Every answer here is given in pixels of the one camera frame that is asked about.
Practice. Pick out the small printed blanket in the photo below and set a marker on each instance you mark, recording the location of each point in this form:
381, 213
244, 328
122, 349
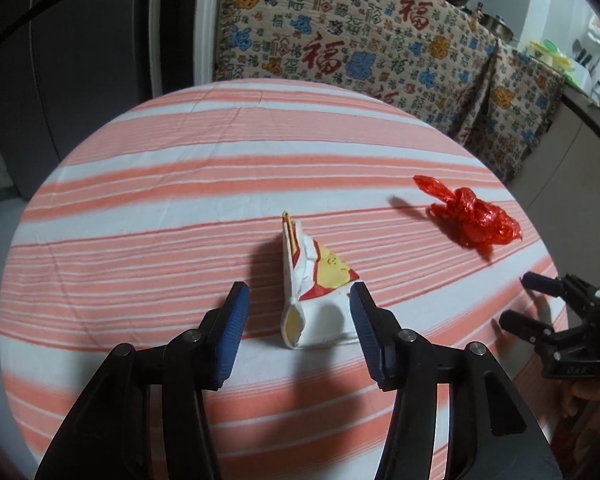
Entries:
515, 105

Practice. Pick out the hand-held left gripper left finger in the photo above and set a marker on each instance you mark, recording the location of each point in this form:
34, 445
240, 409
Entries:
230, 340

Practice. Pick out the beige base cabinet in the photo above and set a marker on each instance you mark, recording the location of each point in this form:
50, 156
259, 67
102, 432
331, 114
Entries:
580, 160

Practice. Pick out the person's right hand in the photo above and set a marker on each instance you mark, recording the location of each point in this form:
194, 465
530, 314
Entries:
585, 392

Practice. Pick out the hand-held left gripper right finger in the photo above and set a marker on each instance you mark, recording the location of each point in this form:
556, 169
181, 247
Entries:
367, 335

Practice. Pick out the white paper carton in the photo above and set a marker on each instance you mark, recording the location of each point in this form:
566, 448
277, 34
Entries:
325, 320

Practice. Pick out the red plastic bag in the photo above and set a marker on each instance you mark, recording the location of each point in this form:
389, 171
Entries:
475, 220

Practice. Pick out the large printed blanket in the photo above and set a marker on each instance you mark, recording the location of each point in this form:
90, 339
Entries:
330, 35

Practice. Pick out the yellow green food container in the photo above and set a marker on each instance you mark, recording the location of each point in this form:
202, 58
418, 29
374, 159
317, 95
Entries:
550, 52

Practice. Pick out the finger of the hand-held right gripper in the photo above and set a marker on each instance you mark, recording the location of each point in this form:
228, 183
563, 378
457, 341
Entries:
525, 327
545, 282

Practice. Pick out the orange striped tablecloth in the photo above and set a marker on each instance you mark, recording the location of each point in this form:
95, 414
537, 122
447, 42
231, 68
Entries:
155, 235

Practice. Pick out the dark grey refrigerator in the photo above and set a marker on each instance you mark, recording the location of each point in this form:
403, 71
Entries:
80, 60

